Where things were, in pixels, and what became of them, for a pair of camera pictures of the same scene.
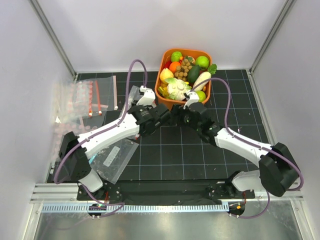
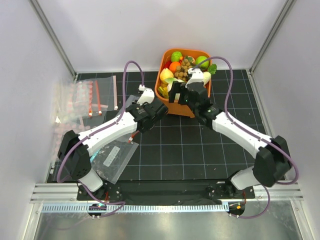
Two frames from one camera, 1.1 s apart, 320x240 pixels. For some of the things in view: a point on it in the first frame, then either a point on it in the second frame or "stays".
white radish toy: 202,77 stays
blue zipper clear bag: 110,162 stays
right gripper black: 177,110 to 177,88
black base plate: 145,190 stays
